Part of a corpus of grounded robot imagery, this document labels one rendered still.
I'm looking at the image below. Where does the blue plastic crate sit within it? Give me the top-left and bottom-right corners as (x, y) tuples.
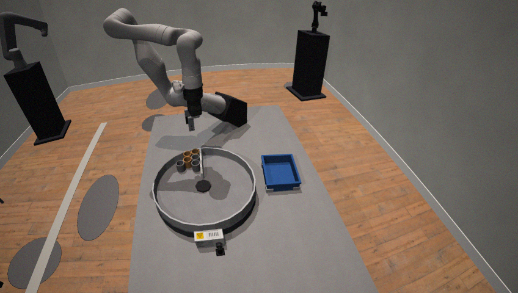
(261, 154), (302, 193)

